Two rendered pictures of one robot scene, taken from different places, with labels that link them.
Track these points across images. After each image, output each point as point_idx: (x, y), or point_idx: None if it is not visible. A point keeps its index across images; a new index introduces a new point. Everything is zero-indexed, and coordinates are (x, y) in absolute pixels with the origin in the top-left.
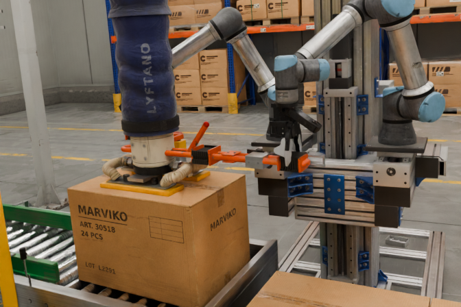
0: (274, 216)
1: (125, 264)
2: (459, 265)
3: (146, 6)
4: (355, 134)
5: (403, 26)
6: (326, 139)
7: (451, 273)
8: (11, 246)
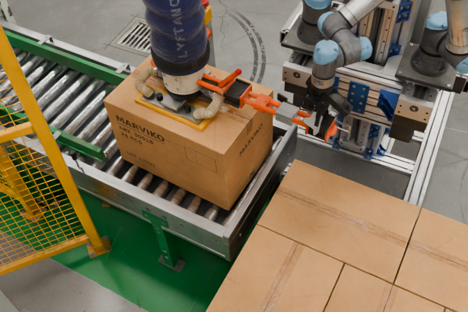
0: (297, 2)
1: (164, 165)
2: None
3: None
4: (389, 42)
5: None
6: None
7: (457, 100)
8: (49, 97)
